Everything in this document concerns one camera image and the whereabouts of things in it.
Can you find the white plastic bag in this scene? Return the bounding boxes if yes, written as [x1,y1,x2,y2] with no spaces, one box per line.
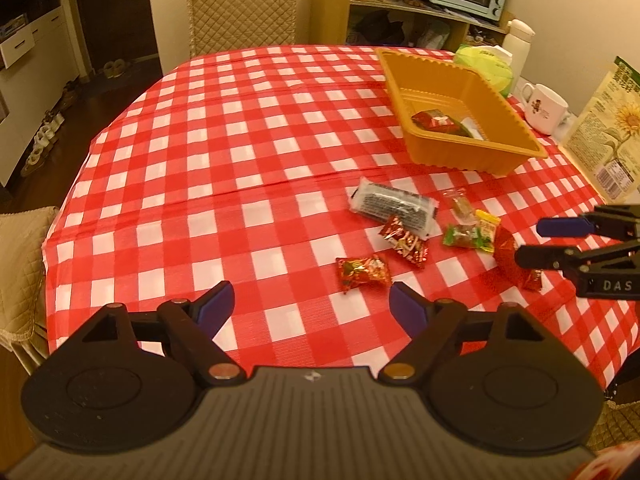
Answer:
[414,22,452,51]

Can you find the clear brown candy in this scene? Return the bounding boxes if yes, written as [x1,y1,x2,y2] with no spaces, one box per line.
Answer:
[442,187,479,224]

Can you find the yellow candy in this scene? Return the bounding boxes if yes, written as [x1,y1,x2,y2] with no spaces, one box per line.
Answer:
[474,209,502,254]

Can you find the sunflower printed box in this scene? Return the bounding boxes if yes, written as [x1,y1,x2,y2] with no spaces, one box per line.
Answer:
[562,56,640,204]

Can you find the green candy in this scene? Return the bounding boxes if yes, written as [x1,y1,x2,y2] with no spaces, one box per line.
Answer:
[442,223,484,250]

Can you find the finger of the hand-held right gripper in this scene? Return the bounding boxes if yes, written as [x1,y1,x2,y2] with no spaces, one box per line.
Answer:
[537,203,640,242]
[514,240,640,281]

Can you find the black bag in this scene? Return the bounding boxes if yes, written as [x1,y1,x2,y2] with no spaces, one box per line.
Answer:
[357,10,407,47]

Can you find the row of shoes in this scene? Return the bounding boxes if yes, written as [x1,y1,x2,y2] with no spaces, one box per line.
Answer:
[20,82,80,177]

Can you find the green tissue pack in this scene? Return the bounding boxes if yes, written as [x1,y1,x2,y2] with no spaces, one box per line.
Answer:
[453,44,515,97]

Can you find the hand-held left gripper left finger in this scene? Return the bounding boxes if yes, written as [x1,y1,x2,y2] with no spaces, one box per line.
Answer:
[80,281,251,387]

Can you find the wooden shelf unit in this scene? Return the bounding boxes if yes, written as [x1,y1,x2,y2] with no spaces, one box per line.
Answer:
[310,0,517,52]

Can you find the orange plastic tray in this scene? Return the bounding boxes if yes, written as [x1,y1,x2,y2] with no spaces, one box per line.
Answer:
[375,48,549,177]

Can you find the red checked tablecloth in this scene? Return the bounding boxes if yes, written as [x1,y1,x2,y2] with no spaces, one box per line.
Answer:
[42,45,640,392]

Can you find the red snack packet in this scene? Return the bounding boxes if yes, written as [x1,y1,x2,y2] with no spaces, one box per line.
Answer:
[492,227,545,291]
[411,110,457,134]
[335,255,392,293]
[378,215,430,269]

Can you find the white mug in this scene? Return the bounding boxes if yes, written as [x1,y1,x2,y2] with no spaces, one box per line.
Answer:
[520,82,571,135]

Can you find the chair with quilted beige cover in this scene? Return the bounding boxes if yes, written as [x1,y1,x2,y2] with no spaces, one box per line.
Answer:
[585,385,640,456]
[184,0,299,59]
[0,206,62,363]

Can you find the white thermos bottle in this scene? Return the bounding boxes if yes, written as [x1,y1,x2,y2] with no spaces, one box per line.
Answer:
[505,18,536,79]

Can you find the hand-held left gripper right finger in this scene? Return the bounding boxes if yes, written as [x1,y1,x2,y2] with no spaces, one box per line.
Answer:
[379,281,549,387]

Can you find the white and black snack packet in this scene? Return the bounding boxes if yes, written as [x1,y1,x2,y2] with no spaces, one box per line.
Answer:
[452,117,487,140]

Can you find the white cabinet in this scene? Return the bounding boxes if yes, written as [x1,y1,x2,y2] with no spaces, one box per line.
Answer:
[0,0,82,189]

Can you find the dark door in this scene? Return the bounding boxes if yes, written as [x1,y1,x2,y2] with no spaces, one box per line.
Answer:
[70,0,164,79]

